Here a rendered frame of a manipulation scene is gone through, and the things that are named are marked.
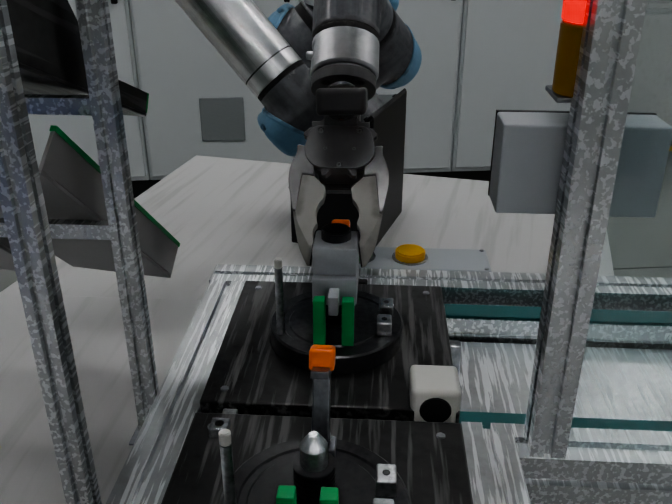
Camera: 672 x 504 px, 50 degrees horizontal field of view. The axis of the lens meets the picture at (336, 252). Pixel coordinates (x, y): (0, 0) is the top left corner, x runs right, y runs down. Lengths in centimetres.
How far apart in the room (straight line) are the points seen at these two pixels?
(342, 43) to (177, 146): 303
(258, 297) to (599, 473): 41
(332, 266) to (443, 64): 309
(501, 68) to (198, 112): 154
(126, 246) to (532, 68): 332
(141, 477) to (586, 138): 44
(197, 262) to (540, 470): 71
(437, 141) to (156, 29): 151
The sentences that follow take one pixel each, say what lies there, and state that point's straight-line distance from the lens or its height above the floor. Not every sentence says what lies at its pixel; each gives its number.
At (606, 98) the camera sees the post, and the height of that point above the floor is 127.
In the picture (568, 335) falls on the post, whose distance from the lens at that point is 59.
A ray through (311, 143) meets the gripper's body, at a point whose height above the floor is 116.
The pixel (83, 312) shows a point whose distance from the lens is 109.
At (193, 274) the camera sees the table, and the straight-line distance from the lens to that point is 115.
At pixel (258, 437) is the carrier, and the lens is 64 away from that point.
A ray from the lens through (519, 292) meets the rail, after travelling 91.
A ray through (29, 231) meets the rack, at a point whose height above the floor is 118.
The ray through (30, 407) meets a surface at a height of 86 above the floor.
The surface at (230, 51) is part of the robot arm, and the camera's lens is 93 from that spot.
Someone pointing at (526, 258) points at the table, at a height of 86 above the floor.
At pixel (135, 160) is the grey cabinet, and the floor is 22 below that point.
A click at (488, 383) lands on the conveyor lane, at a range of 81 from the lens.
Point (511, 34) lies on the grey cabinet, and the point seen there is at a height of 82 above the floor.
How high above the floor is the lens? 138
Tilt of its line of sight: 26 degrees down
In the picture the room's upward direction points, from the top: straight up
